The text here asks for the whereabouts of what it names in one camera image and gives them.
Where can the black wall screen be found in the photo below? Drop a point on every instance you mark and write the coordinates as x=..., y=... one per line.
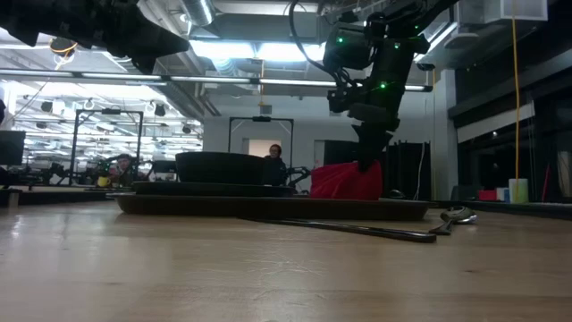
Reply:
x=335, y=152

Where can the long ceiling light strip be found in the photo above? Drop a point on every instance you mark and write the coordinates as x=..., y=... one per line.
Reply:
x=201, y=79

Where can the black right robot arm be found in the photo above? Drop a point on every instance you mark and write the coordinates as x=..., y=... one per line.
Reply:
x=402, y=53

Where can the person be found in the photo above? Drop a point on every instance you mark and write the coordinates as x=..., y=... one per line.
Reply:
x=123, y=165
x=275, y=167

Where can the black ceiling camera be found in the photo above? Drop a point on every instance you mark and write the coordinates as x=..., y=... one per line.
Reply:
x=425, y=67

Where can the black round plate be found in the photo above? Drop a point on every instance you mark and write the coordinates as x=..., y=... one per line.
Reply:
x=201, y=190

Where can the black aluminium table frame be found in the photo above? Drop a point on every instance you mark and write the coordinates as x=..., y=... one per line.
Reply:
x=514, y=209

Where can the black gantry frame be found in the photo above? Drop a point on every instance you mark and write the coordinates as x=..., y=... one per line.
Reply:
x=261, y=119
x=111, y=112

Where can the brown plastic tray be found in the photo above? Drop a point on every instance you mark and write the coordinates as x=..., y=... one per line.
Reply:
x=268, y=209

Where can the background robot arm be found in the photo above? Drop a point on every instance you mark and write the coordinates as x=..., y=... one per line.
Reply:
x=299, y=172

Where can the white and blue box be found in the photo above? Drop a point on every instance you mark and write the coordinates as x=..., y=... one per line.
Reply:
x=502, y=194

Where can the red box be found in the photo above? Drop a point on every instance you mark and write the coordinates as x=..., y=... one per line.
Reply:
x=487, y=195

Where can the metal spoon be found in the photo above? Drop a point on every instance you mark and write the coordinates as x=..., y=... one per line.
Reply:
x=460, y=214

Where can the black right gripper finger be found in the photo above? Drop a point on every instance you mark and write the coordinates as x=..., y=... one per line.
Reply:
x=371, y=143

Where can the white ceiling box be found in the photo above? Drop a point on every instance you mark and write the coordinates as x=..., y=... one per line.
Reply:
x=523, y=10

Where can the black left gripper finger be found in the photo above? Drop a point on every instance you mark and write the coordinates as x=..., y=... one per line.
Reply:
x=167, y=40
x=152, y=56

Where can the translucent plastic cup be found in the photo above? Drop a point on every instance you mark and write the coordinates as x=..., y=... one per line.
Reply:
x=518, y=192

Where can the black curtain panels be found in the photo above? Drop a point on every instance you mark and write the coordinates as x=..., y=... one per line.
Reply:
x=404, y=170

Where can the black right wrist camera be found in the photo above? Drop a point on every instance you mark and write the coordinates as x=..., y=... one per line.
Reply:
x=339, y=100

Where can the red cloth napkin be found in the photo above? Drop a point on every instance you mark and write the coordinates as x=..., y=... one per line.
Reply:
x=339, y=183

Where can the black computer monitor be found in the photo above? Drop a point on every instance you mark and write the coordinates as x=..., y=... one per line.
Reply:
x=11, y=147

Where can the silver ventilation duct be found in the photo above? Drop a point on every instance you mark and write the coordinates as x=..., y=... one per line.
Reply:
x=199, y=11

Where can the black bowl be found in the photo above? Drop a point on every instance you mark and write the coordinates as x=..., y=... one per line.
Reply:
x=219, y=167

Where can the black round ceiling lamp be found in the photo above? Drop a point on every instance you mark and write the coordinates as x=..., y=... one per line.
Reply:
x=64, y=48

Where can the grey hanging sign box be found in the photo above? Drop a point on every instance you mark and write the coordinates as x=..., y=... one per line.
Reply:
x=266, y=110

